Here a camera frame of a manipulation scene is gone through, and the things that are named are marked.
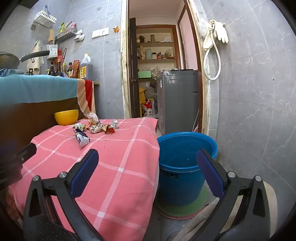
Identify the white wall switch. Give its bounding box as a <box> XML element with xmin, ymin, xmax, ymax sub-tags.
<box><xmin>92</xmin><ymin>27</ymin><xmax>109</xmax><ymax>39</ymax></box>

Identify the teal brown orange cloth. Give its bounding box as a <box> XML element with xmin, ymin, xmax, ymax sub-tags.
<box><xmin>0</xmin><ymin>75</ymin><xmax>96</xmax><ymax>151</ymax></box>

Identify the white power cable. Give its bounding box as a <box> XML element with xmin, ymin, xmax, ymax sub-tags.
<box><xmin>117</xmin><ymin>31</ymin><xmax>123</xmax><ymax>70</ymax></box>

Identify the dark wooden door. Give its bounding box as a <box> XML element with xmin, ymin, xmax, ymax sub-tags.
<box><xmin>129</xmin><ymin>17</ymin><xmax>142</xmax><ymax>118</ymax></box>

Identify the white red rice sack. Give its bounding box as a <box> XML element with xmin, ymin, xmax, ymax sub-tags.
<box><xmin>142</xmin><ymin>98</ymin><xmax>155</xmax><ymax>117</ymax></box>

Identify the orange snack bag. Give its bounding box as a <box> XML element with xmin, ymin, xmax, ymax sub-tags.
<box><xmin>72</xmin><ymin>60</ymin><xmax>81</xmax><ymax>79</ymax></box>

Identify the wooden shelving unit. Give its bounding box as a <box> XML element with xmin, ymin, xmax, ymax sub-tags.
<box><xmin>136</xmin><ymin>25</ymin><xmax>182</xmax><ymax>70</ymax></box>

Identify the white shower hose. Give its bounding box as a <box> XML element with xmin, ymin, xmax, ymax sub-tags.
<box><xmin>203</xmin><ymin>22</ymin><xmax>222</xmax><ymax>81</ymax></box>

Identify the yellow plastic container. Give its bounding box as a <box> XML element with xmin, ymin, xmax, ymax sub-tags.
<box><xmin>138</xmin><ymin>87</ymin><xmax>148</xmax><ymax>117</ymax></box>

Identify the yellow bowl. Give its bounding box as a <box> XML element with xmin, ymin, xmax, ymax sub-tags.
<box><xmin>54</xmin><ymin>110</ymin><xmax>79</xmax><ymax>126</ymax></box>

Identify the blue plastic bucket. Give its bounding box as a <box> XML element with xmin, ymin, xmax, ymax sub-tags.
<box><xmin>157</xmin><ymin>132</ymin><xmax>218</xmax><ymax>207</ymax></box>

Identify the white crumpled rag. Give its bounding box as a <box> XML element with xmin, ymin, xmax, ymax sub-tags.
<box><xmin>74</xmin><ymin>29</ymin><xmax>85</xmax><ymax>42</ymax></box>

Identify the white rubber glove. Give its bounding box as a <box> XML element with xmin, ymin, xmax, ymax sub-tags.
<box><xmin>209</xmin><ymin>20</ymin><xmax>229</xmax><ymax>44</ymax></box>

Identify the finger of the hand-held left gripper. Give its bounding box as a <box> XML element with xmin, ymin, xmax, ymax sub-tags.
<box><xmin>13</xmin><ymin>142</ymin><xmax>37</xmax><ymax>164</ymax></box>

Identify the pink plaid cloth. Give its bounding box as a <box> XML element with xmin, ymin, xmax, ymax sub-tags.
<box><xmin>10</xmin><ymin>117</ymin><xmax>160</xmax><ymax>241</ymax></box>

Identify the white wall basket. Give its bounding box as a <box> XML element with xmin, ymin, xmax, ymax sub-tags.
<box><xmin>34</xmin><ymin>10</ymin><xmax>57</xmax><ymax>28</ymax></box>

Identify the beige towel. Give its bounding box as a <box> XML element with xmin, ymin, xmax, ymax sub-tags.
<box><xmin>26</xmin><ymin>40</ymin><xmax>44</xmax><ymax>75</ymax></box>

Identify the white utensil holder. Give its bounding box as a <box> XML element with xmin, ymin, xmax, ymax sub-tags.
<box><xmin>46</xmin><ymin>44</ymin><xmax>58</xmax><ymax>59</ymax></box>

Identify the grey wall rack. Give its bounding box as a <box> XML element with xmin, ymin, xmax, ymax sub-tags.
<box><xmin>55</xmin><ymin>28</ymin><xmax>77</xmax><ymax>43</ymax></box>

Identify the green round mat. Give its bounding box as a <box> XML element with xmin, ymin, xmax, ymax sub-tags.
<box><xmin>154</xmin><ymin>185</ymin><xmax>208</xmax><ymax>217</ymax></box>

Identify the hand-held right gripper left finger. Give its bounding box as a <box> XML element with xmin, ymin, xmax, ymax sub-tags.
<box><xmin>23</xmin><ymin>149</ymin><xmax>102</xmax><ymax>241</ymax></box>

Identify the clear plastic bag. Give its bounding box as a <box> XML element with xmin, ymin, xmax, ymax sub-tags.
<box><xmin>198</xmin><ymin>17</ymin><xmax>210</xmax><ymax>37</ymax></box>

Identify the grey washing machine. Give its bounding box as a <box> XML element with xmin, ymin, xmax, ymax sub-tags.
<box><xmin>156</xmin><ymin>70</ymin><xmax>199</xmax><ymax>136</ymax></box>

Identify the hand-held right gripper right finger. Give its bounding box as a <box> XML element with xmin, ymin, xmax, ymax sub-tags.
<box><xmin>196</xmin><ymin>149</ymin><xmax>271</xmax><ymax>241</ymax></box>

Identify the blue white snack wrapper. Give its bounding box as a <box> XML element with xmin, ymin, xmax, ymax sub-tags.
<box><xmin>73</xmin><ymin>128</ymin><xmax>90</xmax><ymax>148</ymax></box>

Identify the black handled frying pan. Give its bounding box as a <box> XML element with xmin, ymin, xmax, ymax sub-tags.
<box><xmin>0</xmin><ymin>50</ymin><xmax>50</xmax><ymax>70</ymax></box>

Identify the large cooking oil jug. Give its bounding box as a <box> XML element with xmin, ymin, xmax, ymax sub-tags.
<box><xmin>79</xmin><ymin>53</ymin><xmax>93</xmax><ymax>79</ymax></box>

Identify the beige floor rug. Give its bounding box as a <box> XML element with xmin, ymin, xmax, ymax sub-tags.
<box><xmin>176</xmin><ymin>181</ymin><xmax>278</xmax><ymax>241</ymax></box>

